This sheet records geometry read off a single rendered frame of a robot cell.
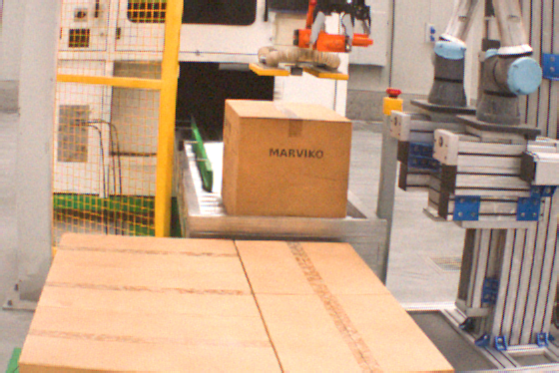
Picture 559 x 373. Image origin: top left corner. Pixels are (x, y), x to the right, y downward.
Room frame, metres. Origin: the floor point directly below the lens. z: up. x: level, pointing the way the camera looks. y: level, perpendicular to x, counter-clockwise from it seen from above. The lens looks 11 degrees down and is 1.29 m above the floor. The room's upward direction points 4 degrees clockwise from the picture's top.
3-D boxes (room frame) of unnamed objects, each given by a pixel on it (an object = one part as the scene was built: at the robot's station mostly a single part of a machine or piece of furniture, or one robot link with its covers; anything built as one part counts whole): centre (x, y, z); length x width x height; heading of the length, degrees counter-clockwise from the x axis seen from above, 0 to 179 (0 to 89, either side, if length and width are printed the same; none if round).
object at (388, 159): (3.71, -0.45, 0.50); 0.07 x 0.07 x 1.00; 9
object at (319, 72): (3.04, -0.13, 1.14); 0.34 x 0.10 x 0.05; 8
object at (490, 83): (2.68, -0.67, 1.20); 0.13 x 0.12 x 0.14; 10
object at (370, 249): (3.06, -0.04, 0.48); 0.70 x 0.03 x 0.15; 99
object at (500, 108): (2.68, -0.67, 1.09); 0.15 x 0.15 x 0.10
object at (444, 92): (3.17, -0.59, 1.09); 0.15 x 0.15 x 0.10
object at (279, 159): (3.42, 0.00, 0.75); 0.60 x 0.40 x 0.40; 9
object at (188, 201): (4.17, 0.46, 0.50); 2.31 x 0.05 x 0.19; 9
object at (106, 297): (2.36, 0.15, 0.34); 1.20 x 1.00 x 0.40; 9
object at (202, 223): (3.06, -0.04, 0.58); 0.70 x 0.03 x 0.06; 99
